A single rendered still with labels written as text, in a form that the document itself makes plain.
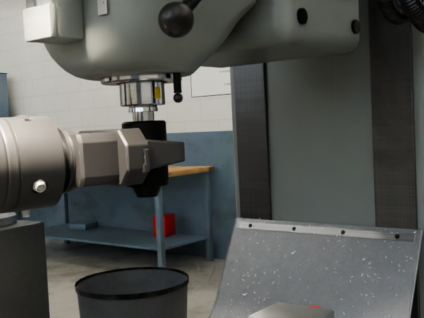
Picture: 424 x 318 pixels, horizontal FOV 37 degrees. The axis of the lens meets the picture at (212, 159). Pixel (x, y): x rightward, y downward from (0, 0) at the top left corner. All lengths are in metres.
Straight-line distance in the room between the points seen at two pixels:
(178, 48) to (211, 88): 5.37
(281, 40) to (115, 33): 0.20
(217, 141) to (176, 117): 0.56
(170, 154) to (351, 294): 0.39
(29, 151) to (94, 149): 0.06
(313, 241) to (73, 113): 6.52
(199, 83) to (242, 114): 5.04
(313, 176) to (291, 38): 0.33
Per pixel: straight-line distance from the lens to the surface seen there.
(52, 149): 0.59
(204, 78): 6.05
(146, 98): 0.66
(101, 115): 7.06
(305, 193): 1.00
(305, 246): 0.99
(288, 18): 0.71
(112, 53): 0.61
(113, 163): 0.62
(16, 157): 0.58
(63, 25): 0.60
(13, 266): 0.95
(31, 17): 0.61
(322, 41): 0.77
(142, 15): 0.59
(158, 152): 0.66
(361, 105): 0.95
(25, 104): 8.12
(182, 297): 2.66
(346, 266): 0.95
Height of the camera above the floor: 1.26
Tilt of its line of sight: 3 degrees down
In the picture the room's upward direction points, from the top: 3 degrees counter-clockwise
